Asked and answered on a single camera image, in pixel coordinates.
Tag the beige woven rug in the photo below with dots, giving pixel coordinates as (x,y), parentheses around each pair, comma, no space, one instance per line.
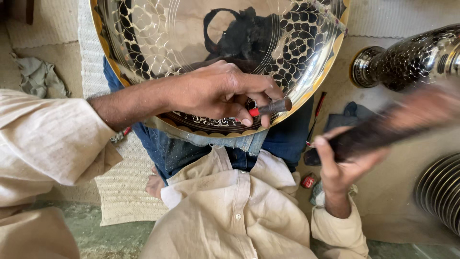
(43,25)

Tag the beige long-sleeved shirt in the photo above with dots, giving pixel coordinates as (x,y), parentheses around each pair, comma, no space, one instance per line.
(233,216)

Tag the crumpled pale wrapper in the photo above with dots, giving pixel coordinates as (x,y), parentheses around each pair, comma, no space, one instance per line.
(316,198)

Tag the dark blue cloth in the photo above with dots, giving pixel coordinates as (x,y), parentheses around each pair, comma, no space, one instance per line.
(350,112)

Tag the red-banded engraving chisel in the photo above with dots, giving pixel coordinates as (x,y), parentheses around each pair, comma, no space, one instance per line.
(276,107)

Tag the stack of ribbed metal plates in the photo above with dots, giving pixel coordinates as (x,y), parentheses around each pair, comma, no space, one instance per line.
(442,190)

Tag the white woven mat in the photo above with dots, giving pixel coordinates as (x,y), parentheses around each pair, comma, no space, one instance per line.
(122,187)
(402,18)

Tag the blue denim jeans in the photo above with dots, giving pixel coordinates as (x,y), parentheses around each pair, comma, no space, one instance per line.
(172,151)

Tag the large engraved brass plate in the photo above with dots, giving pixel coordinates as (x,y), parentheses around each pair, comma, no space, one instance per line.
(161,36)

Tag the small red tin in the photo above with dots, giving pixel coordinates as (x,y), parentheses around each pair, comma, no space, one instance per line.
(308,181)

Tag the person's left hand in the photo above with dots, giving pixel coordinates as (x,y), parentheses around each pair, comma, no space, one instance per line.
(212,90)

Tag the person's right hand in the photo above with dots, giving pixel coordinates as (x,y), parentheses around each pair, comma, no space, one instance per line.
(341,172)

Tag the person's bare foot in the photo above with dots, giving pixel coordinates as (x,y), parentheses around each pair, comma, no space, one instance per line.
(155,185)

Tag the dark wooden mallet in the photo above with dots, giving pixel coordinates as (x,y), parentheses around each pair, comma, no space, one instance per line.
(377,129)

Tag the crumpled grey-green cloth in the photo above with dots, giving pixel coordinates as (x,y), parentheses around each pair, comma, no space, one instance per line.
(36,77)

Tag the dark wooden furniture leg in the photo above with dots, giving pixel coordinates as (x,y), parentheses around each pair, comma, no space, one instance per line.
(30,10)

